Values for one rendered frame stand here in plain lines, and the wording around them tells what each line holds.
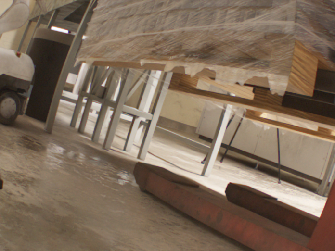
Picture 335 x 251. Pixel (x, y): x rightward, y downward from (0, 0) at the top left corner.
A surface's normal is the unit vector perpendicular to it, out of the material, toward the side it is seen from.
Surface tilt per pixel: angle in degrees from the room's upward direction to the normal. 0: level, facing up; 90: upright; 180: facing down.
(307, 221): 90
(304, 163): 90
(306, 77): 88
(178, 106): 90
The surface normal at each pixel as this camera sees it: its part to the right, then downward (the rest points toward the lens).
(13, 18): 0.53, 0.20
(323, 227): -0.83, -0.26
